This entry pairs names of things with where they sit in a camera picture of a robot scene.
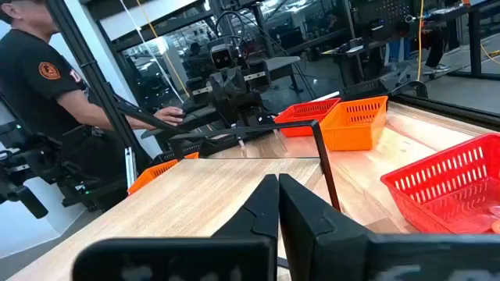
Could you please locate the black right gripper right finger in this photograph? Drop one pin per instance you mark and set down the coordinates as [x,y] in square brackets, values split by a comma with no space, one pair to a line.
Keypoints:
[312,242]

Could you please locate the orange plastic slotted basket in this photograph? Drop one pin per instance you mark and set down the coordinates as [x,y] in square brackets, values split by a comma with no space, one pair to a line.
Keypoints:
[351,125]
[152,175]

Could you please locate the red plastic slotted basket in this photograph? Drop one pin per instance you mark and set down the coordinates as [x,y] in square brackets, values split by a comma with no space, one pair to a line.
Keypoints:
[449,187]
[304,113]

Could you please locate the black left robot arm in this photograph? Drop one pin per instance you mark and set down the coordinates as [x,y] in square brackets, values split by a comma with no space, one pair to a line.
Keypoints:
[242,109]

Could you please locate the black plastic slotted basket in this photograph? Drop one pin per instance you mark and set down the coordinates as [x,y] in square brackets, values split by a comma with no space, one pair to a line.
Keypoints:
[363,90]

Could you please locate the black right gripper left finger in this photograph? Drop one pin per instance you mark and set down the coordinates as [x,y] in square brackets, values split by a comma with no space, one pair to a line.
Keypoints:
[261,210]

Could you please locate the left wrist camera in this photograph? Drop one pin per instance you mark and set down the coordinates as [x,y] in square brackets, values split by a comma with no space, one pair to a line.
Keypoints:
[222,57]

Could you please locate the person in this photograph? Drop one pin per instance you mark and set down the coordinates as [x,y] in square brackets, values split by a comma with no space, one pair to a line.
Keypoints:
[435,47]
[35,78]

